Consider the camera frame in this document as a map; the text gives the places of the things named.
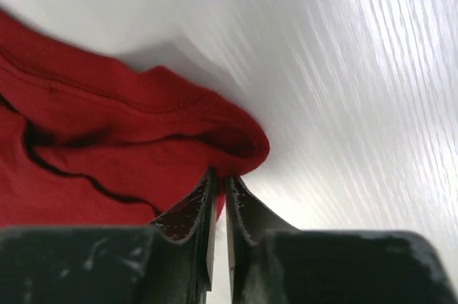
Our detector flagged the red t shirt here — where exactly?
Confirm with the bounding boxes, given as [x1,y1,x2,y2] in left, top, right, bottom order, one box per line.
[1,13,270,226]

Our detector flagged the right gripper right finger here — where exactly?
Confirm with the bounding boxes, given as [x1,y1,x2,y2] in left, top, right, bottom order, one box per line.
[225,177,457,303]

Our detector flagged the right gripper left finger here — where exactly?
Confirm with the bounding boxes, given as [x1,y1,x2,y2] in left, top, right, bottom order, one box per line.
[1,170,218,303]

